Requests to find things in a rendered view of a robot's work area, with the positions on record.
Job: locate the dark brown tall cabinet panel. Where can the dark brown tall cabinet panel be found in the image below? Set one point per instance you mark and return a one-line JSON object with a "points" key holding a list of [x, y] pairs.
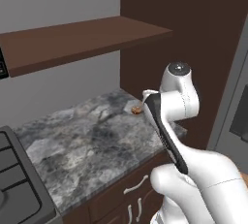
{"points": [[180, 8]]}

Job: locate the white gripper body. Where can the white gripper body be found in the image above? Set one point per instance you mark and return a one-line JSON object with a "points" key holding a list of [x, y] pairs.
{"points": [[148, 94]]}

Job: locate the grey hob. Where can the grey hob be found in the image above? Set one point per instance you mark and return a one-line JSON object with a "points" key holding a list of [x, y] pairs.
{"points": [[19, 182]]}

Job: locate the black microwave oven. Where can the black microwave oven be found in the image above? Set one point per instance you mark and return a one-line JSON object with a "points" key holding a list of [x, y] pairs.
{"points": [[2, 66]]}

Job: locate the dark brown wooden shelf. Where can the dark brown wooden shelf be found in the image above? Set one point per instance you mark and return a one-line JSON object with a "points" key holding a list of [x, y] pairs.
{"points": [[74, 42]]}

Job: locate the dark brown cupboard door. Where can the dark brown cupboard door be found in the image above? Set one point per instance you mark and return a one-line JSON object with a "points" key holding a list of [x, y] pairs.
{"points": [[116, 216], [150, 207]]}

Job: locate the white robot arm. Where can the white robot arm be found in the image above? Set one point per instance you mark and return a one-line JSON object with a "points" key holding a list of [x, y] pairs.
{"points": [[206, 185]]}

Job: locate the grey fridge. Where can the grey fridge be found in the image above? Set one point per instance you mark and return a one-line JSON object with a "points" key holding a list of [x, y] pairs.
{"points": [[231, 105]]}

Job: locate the dark brown drawer front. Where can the dark brown drawer front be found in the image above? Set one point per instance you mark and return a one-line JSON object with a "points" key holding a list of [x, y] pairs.
{"points": [[109, 195]]}

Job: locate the brown mushroom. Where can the brown mushroom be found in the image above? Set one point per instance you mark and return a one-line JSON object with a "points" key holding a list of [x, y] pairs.
{"points": [[136, 109]]}

